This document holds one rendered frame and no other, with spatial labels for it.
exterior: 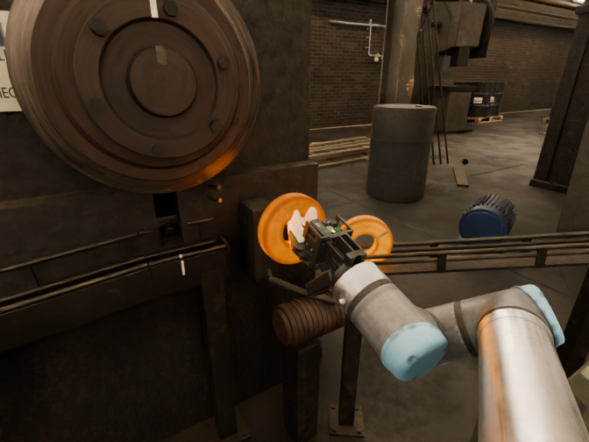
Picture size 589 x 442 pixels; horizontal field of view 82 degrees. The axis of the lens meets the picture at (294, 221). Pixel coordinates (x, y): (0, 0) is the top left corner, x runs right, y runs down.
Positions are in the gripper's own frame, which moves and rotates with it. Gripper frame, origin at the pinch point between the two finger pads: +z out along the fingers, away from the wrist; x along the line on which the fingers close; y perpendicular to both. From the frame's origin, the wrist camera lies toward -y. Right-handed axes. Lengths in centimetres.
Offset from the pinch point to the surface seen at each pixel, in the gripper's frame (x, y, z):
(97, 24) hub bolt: 29.4, 30.5, 21.7
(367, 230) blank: -25.2, -9.7, 0.8
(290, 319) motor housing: -3.9, -33.2, -2.1
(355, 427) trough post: -27, -80, -22
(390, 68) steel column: -330, -44, 302
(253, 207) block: -1.0, -10.6, 20.4
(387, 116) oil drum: -202, -51, 166
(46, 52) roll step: 37, 25, 28
